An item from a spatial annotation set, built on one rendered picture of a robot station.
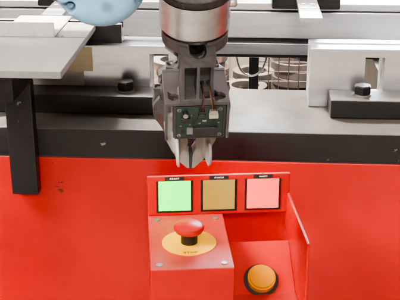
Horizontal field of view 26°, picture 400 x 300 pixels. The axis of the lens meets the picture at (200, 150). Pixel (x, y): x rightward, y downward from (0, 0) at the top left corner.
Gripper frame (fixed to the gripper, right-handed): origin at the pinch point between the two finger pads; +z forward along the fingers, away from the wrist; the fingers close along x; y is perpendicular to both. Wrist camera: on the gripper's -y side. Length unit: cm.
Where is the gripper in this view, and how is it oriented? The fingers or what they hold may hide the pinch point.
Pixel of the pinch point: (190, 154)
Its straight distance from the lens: 106.5
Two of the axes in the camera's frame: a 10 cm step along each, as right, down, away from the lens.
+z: -0.3, 7.5, 6.6
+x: 10.0, -0.4, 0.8
